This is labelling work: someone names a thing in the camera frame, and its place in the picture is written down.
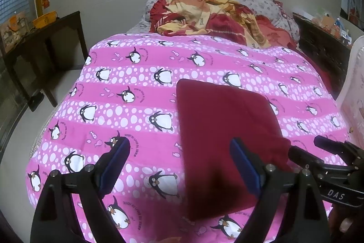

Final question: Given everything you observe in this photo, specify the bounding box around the dark wooden table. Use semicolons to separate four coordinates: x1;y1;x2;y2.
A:
1;11;88;112

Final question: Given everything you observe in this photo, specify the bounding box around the maroon red sweater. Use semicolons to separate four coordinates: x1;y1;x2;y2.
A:
177;79;291;220

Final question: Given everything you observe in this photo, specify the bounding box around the person's right hand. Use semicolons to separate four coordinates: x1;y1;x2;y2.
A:
328;204;364;243

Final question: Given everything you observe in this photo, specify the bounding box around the pink penguin bedspread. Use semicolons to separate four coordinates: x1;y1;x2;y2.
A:
26;34;347;242

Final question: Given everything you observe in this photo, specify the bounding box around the red yellow floral quilt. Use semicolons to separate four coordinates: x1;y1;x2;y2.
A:
149;0;296;49

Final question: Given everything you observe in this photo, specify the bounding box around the dark wooden bedside cabinet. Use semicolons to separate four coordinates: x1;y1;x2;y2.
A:
293;13;350;99

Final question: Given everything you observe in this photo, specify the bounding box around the orange basin on table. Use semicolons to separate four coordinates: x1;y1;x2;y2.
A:
32;11;58;29

